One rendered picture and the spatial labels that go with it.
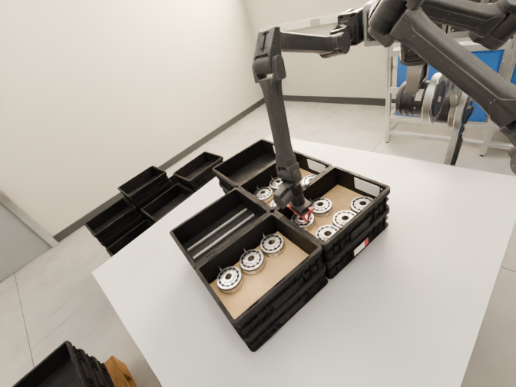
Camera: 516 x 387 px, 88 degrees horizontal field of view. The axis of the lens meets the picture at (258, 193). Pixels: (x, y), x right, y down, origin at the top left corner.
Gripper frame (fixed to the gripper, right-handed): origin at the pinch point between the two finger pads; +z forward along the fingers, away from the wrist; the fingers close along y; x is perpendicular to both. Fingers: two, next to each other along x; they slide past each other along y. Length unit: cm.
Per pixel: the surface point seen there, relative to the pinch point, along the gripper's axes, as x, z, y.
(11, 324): -220, 78, -165
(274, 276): -26.0, 2.8, 13.6
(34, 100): -105, -57, -281
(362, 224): 14.0, 1.5, 20.3
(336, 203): 17.9, 4.8, 1.7
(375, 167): 63, 20, -15
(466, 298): 21, 18, 56
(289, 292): -25.6, 0.8, 23.8
